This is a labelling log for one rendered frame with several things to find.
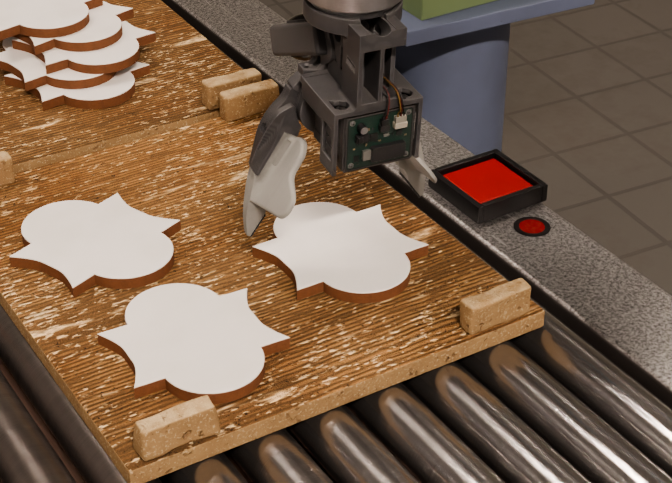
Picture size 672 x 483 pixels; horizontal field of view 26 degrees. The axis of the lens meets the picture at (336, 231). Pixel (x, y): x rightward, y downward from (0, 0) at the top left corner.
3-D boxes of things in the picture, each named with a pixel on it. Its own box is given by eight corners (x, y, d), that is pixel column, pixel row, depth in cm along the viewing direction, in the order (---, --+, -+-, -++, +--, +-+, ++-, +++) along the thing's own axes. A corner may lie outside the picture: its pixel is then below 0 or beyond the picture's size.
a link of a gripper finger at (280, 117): (241, 168, 109) (306, 73, 107) (233, 158, 110) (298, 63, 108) (287, 188, 112) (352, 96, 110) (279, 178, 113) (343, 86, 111)
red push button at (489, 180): (493, 170, 134) (494, 156, 133) (534, 199, 130) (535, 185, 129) (440, 187, 131) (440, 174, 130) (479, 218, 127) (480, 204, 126)
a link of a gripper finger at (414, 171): (444, 227, 115) (388, 161, 109) (410, 188, 120) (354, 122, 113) (474, 201, 115) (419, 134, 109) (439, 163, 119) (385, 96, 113)
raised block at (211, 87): (255, 90, 143) (254, 65, 141) (264, 97, 141) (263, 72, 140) (201, 104, 140) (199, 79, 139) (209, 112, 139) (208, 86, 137)
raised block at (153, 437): (211, 419, 101) (209, 390, 100) (223, 434, 100) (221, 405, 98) (131, 449, 98) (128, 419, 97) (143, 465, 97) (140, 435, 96)
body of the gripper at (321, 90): (327, 185, 105) (333, 37, 98) (281, 127, 112) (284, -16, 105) (421, 164, 108) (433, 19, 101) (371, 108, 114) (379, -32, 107)
